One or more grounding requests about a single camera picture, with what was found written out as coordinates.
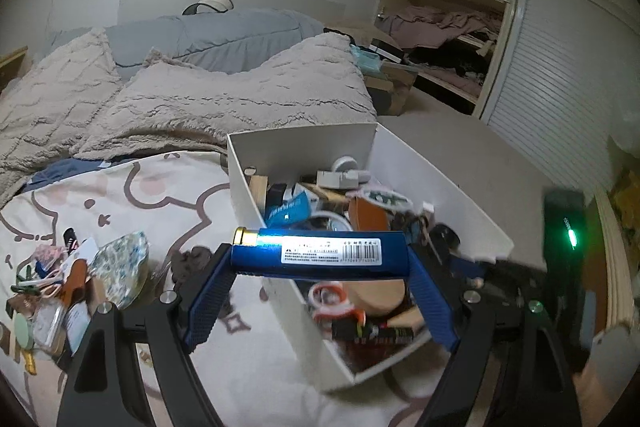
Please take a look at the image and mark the white paper tag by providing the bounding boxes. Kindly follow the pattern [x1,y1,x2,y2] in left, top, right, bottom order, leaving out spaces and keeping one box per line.
[75,239,101,268]

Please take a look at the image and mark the cartoon printed bed sheet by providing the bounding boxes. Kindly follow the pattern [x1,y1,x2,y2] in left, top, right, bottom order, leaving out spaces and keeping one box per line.
[0,149,441,427]

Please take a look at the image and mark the floral fabric pouch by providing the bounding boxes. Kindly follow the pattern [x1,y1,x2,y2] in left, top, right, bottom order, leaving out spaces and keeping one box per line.
[90,231,151,308]

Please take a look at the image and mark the light blue sachet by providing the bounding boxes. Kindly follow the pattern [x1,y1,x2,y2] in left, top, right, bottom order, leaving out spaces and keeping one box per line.
[67,302,93,353]

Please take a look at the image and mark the brown leather strap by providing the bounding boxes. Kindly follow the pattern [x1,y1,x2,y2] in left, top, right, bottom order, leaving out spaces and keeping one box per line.
[57,259,91,308]

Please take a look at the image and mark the dark clothes pile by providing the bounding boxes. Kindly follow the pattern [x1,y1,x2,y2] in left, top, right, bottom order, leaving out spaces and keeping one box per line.
[407,44,488,80]

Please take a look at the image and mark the wooden bedside shelf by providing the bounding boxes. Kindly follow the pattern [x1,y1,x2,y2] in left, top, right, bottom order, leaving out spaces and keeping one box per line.
[0,47,28,92]

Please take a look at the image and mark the blue foil packet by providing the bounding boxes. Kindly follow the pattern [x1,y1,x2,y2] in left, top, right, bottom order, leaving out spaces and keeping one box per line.
[265,197,313,228]

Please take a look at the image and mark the built-in closet shelf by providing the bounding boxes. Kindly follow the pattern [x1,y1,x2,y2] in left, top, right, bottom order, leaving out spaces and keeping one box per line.
[375,0,513,118]

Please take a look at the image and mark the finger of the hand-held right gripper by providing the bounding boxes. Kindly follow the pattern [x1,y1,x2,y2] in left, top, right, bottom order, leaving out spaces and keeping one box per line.
[448,255,546,295]

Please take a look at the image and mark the white grey adapter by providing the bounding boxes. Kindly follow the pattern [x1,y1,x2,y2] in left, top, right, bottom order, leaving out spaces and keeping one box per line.
[316,169,373,188]

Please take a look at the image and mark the blue brown knit scrunchie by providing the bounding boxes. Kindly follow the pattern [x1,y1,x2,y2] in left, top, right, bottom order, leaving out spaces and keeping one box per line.
[395,212,431,248]

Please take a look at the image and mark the red white tape roll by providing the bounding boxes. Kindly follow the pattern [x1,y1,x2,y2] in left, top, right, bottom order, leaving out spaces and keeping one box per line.
[307,282,353,320]

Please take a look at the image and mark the rectangular wooden block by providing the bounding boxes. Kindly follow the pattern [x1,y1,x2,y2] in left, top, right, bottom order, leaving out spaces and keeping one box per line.
[385,307,426,333]

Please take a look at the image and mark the mint green round case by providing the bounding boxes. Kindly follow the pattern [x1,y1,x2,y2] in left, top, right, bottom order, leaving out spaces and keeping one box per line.
[12,312,35,350]

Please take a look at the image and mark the dark blue bed sheet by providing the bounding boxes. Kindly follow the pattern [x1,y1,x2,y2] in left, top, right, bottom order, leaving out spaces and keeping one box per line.
[30,157,111,188]

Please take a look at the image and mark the white louvered door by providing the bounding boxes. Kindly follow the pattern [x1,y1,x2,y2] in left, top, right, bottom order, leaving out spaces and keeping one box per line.
[482,0,640,202]

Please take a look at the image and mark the black jar lid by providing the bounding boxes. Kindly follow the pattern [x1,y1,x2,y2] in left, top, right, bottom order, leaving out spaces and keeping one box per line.
[429,223,460,253]

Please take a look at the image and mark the beige fuzzy blanket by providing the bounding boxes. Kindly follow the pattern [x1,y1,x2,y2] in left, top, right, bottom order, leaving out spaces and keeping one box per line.
[0,28,378,208]

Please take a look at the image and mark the curved wooden piece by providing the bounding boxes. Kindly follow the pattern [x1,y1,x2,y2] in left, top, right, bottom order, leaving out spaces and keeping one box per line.
[250,174,268,208]

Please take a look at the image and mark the round wooden disc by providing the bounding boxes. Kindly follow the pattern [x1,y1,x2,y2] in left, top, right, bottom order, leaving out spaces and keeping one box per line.
[345,279,407,315]

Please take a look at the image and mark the teal packet stack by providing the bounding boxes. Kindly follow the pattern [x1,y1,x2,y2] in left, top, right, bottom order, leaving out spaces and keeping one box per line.
[350,46,381,72]

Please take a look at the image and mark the grey pillow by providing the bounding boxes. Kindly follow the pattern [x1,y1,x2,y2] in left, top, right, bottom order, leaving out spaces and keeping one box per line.
[47,9,326,75]

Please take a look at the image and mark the pink clothes pile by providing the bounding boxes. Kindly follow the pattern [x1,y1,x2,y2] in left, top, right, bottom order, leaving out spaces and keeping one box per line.
[377,4,506,45]

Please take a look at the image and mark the white plastic ring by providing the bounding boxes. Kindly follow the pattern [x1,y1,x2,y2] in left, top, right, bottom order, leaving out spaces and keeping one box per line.
[305,209,351,238]

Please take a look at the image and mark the black shoe box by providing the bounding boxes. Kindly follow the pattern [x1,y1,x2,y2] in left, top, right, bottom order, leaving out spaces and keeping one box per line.
[370,38,403,62]

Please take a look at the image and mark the black printed stick pack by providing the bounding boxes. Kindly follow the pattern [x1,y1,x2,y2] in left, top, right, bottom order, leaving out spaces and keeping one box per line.
[332,319,416,344]

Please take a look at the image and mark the white shoe box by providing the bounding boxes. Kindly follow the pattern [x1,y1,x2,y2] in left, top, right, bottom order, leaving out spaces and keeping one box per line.
[226,123,516,394]

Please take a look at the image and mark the cardboard box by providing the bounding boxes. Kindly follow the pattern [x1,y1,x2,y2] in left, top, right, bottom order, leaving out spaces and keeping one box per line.
[365,62,418,116]

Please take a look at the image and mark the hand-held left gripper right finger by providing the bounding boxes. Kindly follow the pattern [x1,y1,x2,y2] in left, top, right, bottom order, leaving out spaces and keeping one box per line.
[406,243,584,427]

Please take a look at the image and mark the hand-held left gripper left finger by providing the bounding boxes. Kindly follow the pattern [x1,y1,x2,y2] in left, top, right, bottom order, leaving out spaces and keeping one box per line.
[56,243,237,427]

